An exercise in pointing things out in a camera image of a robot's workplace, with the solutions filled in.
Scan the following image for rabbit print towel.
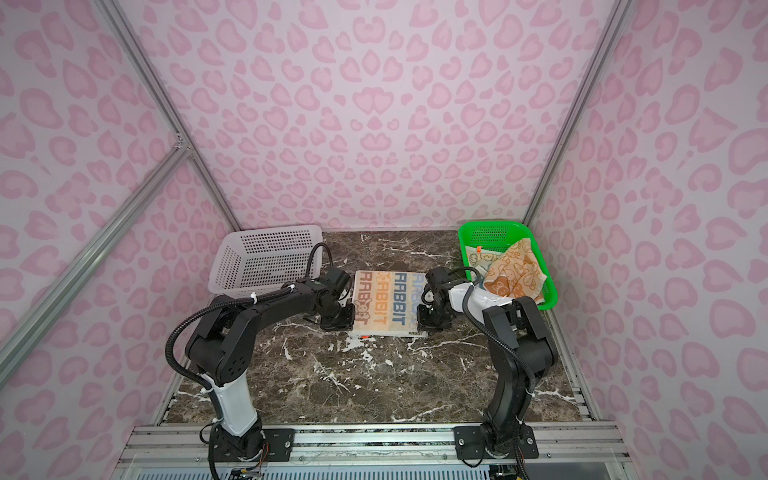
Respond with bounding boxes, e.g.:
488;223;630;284
352;270;427;338

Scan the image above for white perforated plastic basket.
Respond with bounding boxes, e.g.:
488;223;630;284
208;225;323;298

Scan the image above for green plastic basket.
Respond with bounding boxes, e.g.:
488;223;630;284
458;220;558;311

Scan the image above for orange patterned towel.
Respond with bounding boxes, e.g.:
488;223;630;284
465;238;548;304

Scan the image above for left diagonal aluminium strut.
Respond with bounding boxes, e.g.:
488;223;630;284
1;141;189;385

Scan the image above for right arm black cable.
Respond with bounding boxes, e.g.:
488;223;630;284
419;266;538;480

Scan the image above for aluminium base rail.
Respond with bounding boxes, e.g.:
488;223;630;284
112;421;638;479

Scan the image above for left corner aluminium post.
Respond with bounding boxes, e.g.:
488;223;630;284
94;0;243;231

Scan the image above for corner aluminium post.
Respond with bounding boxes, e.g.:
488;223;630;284
94;0;243;231
523;0;636;229

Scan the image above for right corner aluminium post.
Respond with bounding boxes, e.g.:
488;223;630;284
523;0;636;229

